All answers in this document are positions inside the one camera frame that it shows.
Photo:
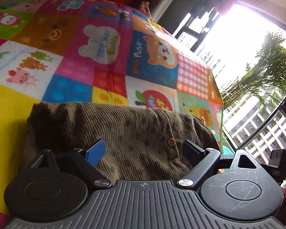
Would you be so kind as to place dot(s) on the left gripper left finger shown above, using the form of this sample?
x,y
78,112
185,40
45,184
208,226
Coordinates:
x,y
86,160

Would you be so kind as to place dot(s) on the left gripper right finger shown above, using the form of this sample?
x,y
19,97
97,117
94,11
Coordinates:
x,y
203,162

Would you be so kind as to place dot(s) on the brown corduroy garment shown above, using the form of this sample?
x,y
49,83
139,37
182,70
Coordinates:
x,y
141,144

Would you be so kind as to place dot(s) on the potted palm plant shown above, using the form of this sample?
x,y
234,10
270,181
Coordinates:
x,y
266,80

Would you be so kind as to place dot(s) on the colourful cartoon play mat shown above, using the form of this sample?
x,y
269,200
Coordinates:
x,y
92,51

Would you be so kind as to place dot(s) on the pink cloth toy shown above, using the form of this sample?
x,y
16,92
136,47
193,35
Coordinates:
x,y
144,10

